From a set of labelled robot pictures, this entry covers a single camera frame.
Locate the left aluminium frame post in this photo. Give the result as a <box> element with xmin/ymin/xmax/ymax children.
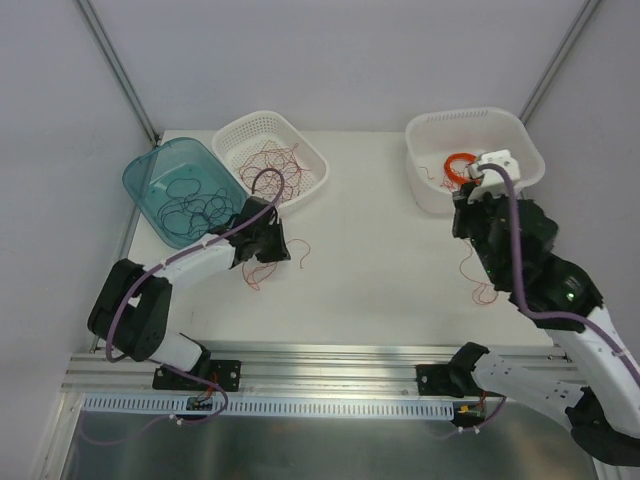
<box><xmin>73</xmin><ymin>0</ymin><xmax>160</xmax><ymax>148</ymax></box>

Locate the aluminium frame post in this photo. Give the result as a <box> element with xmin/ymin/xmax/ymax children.
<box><xmin>519</xmin><ymin>0</ymin><xmax>605</xmax><ymax>127</ymax></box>
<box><xmin>73</xmin><ymin>0</ymin><xmax>160</xmax><ymax>148</ymax></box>

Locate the red cable in basket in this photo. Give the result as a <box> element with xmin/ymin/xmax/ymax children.
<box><xmin>256</xmin><ymin>148</ymin><xmax>308</xmax><ymax>185</ymax></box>

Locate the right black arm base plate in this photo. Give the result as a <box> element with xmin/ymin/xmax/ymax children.
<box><xmin>415</xmin><ymin>364</ymin><xmax>482</xmax><ymax>398</ymax></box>

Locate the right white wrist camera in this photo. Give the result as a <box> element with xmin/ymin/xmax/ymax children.
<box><xmin>467</xmin><ymin>149</ymin><xmax>521</xmax><ymax>203</ymax></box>

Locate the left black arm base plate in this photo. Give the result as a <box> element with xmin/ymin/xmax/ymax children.
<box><xmin>152</xmin><ymin>359</ymin><xmax>242</xmax><ymax>392</ymax></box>

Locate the teal transparent plastic bin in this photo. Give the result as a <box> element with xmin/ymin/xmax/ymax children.
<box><xmin>122</xmin><ymin>137</ymin><xmax>248</xmax><ymax>249</ymax></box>

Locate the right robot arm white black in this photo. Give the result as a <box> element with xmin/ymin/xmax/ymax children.
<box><xmin>440</xmin><ymin>183</ymin><xmax>639</xmax><ymax>467</ymax></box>

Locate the orange red cable bundle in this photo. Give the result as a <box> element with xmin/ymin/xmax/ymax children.
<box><xmin>240</xmin><ymin>237</ymin><xmax>312</xmax><ymax>293</ymax></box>

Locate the dark cable in teal bin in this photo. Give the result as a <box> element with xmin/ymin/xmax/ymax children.
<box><xmin>158</xmin><ymin>196</ymin><xmax>231</xmax><ymax>243</ymax></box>

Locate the right aluminium frame post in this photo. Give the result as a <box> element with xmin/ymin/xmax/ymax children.
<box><xmin>519</xmin><ymin>0</ymin><xmax>605</xmax><ymax>127</ymax></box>

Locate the white slotted cable duct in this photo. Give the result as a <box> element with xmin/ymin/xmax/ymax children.
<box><xmin>83</xmin><ymin>394</ymin><xmax>454</xmax><ymax>421</ymax></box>

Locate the aluminium mounting rail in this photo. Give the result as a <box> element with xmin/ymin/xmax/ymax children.
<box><xmin>62</xmin><ymin>342</ymin><xmax>581</xmax><ymax>401</ymax></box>

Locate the white perforated plastic basket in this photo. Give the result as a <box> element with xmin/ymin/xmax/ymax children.
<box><xmin>211</xmin><ymin>110</ymin><xmax>330</xmax><ymax>216</ymax></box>

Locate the white deep plastic tub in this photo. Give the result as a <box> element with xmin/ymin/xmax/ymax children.
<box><xmin>405</xmin><ymin>107</ymin><xmax>545</xmax><ymax>217</ymax></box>

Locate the dark purple thin cable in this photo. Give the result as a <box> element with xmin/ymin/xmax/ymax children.
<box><xmin>159</xmin><ymin>177</ymin><xmax>236</xmax><ymax>236</ymax></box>

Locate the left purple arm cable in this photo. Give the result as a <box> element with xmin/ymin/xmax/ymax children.
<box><xmin>105</xmin><ymin>168</ymin><xmax>286</xmax><ymax>363</ymax></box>

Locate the orange coiled cable in tub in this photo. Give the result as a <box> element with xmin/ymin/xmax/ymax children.
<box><xmin>443</xmin><ymin>152</ymin><xmax>476</xmax><ymax>186</ymax></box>

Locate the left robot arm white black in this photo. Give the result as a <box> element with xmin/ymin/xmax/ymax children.
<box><xmin>87</xmin><ymin>196</ymin><xmax>290</xmax><ymax>389</ymax></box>

